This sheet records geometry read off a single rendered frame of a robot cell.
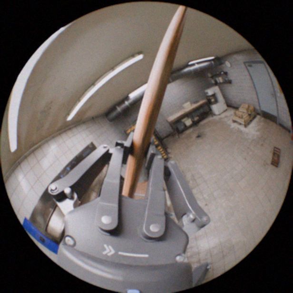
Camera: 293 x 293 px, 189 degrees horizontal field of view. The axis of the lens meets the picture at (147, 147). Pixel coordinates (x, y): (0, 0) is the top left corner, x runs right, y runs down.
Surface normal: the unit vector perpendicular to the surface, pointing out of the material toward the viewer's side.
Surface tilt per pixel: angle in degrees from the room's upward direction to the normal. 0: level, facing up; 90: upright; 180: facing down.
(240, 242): 0
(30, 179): 90
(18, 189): 90
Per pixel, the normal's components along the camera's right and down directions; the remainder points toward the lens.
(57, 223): 0.59, -0.73
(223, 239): -0.55, -0.76
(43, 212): 0.84, -0.50
